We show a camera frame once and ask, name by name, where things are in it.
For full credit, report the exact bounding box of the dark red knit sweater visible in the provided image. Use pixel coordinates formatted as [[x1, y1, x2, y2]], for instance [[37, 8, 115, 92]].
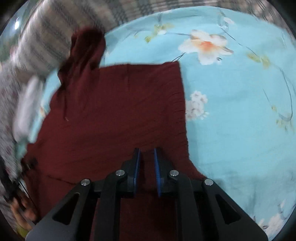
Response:
[[23, 28, 203, 240]]

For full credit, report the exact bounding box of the person's left hand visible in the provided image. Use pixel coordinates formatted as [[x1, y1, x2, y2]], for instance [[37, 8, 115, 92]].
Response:
[[11, 195, 37, 231]]

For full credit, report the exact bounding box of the white folded towel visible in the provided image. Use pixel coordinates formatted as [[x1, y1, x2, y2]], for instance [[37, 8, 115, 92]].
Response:
[[13, 76, 44, 143]]

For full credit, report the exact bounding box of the red floral pillow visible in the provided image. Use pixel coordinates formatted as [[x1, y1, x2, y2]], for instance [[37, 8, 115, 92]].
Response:
[[0, 62, 22, 223]]

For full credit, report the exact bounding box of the light blue floral bedsheet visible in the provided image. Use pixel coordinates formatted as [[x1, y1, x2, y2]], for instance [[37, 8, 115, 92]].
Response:
[[14, 6, 293, 240]]

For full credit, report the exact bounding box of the beige plaid quilt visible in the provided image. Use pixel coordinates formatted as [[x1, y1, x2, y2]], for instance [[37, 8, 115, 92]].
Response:
[[3, 0, 287, 82]]

